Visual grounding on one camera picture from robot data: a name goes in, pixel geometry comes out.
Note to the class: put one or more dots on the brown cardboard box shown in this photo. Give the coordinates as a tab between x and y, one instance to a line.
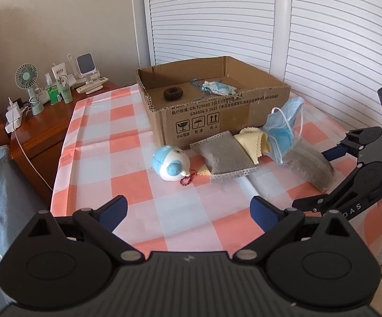
237	119

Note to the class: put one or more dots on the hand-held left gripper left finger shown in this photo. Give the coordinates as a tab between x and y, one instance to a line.
115	209

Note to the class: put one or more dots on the wooden nightstand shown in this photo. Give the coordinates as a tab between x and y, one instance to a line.
39	138

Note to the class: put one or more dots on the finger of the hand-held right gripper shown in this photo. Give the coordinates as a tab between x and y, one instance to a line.
319	203
333	152

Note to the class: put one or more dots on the white power strip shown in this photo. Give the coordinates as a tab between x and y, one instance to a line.
14	123

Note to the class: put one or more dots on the blue face mask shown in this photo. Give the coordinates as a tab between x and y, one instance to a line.
281	135

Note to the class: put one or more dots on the yellow cleaning cloth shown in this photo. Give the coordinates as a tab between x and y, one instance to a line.
252	142

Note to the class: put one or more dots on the white charger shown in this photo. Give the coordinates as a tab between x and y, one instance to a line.
13	110

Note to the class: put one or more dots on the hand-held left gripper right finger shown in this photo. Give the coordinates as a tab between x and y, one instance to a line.
263	213

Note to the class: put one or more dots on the brown hair scrunchie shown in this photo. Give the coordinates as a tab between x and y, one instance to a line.
173	93

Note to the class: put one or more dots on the small square mirror stand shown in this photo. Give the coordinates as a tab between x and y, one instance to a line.
86	64

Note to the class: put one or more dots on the white tube with green cap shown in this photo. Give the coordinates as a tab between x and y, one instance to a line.
65	86

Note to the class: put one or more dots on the pink checkered tablecloth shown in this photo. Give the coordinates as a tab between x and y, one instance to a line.
111	158

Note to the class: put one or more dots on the white louvered wardrobe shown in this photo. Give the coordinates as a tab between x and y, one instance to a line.
210	16

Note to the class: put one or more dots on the round blue white plush toy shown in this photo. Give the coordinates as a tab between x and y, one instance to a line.
168	163

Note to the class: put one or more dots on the grey blue bedding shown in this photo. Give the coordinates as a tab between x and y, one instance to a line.
6	211

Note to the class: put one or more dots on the mint green desk fan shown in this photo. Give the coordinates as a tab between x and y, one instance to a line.
27	76

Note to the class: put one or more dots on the white remote control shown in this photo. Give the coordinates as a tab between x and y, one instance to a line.
92	86

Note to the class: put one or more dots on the grey fabric pouch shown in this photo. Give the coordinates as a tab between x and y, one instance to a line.
220	158
310	168

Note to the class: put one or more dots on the green sanitizer bottle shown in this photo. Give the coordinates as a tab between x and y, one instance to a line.
53	94

